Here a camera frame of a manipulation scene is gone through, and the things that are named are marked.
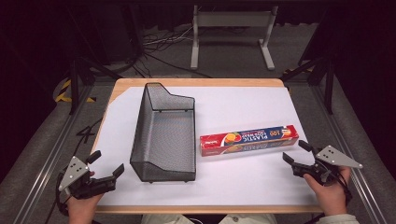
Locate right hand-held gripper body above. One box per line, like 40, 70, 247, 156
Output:
290, 145, 364, 187

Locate white floor cable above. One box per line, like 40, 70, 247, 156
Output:
143, 26, 194, 47

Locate white table mat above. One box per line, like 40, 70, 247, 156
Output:
89, 86, 319, 207

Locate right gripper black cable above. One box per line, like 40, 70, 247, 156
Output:
337, 167, 354, 204

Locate aluminium floor rail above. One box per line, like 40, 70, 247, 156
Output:
12, 83, 95, 224
310, 83, 388, 224

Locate yellow and black hazard tape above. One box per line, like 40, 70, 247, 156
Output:
54, 78, 96, 104

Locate person's left hand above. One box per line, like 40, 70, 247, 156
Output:
66, 170, 105, 224

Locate person's beige trousers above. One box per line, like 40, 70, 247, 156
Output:
141, 213, 278, 224

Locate grey metal stand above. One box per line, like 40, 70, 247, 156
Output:
190, 5, 279, 71

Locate black floor cable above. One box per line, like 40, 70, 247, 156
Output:
141, 51, 213, 79

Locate black wire mesh basket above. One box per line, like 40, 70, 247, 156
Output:
129, 81, 197, 184

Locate person's right sleeve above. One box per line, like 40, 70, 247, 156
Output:
317, 213, 361, 224

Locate black tape floor mark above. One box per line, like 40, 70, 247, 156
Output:
76, 125, 96, 145

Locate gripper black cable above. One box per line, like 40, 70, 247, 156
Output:
337, 167, 354, 204
54, 173, 70, 217

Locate black tripod stand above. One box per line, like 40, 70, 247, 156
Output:
279, 55, 336, 116
68, 56, 123, 116

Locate person's right hand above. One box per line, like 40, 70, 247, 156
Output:
303, 165, 352, 217

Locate red and blue plastic wrap box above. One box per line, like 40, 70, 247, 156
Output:
199, 124, 300, 158

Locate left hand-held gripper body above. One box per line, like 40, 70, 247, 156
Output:
57, 156, 118, 201

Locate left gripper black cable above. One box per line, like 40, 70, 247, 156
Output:
54, 173, 70, 217

